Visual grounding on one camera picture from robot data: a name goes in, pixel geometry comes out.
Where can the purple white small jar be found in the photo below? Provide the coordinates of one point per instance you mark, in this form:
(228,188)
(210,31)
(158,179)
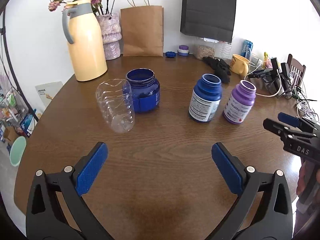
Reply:
(183,50)

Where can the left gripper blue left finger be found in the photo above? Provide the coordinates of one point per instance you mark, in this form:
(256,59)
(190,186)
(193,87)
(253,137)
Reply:
(78,181)

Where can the glass with blue packet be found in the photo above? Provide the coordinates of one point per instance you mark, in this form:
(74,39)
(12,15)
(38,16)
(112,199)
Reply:
(247,52)

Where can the white booklet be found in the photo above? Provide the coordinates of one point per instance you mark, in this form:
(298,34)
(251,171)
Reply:
(48,91)

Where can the clear plastic water bottle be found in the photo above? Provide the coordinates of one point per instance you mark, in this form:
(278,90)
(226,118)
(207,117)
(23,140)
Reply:
(224,50)

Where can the clear plastic cup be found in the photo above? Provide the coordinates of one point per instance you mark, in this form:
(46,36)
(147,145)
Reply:
(114,98)

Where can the purple pill bottle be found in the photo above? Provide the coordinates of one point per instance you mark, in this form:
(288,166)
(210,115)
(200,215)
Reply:
(240,102)

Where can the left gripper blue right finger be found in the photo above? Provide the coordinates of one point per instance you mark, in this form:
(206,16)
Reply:
(244,185)

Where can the green bucket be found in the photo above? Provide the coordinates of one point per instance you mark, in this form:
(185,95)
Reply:
(17,151)

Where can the cluttered storage shelf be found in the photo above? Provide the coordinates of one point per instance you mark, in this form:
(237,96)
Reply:
(14,112)

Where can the person's right hand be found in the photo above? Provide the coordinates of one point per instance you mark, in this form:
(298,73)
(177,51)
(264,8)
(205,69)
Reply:
(301,185)

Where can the brown paper bag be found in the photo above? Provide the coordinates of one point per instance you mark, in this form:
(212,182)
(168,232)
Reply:
(142,27)

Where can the black charging devices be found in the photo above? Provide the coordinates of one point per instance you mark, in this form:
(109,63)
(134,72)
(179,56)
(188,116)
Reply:
(274,77)

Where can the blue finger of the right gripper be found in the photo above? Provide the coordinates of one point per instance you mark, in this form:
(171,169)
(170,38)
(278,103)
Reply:
(288,119)
(277,128)

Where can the wide dark blue jar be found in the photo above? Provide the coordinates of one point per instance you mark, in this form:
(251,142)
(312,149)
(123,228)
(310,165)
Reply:
(145,89)

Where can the yellow mug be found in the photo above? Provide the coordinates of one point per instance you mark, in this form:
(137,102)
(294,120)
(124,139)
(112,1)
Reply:
(239,65)

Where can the blue bottle cap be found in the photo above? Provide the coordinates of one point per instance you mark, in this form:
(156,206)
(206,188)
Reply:
(170,54)

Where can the glass jar of grains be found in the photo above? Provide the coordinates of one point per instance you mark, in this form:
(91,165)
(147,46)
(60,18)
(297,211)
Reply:
(202,51)

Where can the black paper bag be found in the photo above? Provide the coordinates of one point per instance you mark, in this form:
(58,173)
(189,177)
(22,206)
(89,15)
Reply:
(212,19)

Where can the blue labelled pill bottle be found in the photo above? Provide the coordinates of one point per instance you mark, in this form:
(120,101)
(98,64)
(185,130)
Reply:
(205,98)

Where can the wooden chair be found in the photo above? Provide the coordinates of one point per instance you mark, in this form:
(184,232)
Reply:
(297,70)

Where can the pink textured vase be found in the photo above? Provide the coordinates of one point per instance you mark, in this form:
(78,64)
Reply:
(111,34)

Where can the black glove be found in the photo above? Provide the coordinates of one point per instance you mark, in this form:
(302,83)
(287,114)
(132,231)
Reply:
(220,67)

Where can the yellow thermos jug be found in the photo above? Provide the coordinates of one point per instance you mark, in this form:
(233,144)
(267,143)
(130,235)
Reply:
(84,38)

